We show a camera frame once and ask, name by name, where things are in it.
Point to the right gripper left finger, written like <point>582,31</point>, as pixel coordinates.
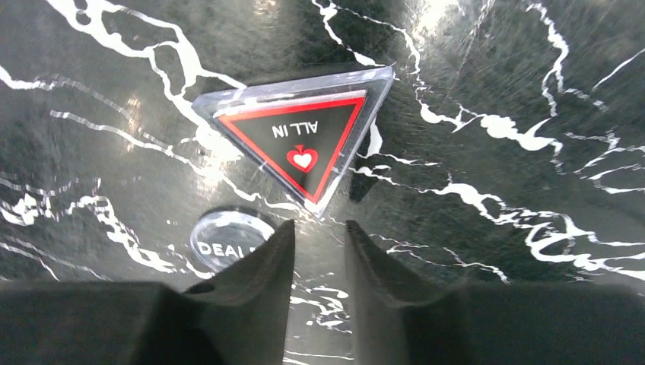
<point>239,316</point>

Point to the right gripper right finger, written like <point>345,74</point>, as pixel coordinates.
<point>398,317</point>

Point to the clear dealer button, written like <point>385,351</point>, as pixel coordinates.
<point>226,234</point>

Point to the triangular red black token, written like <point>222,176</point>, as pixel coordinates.
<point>304,132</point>

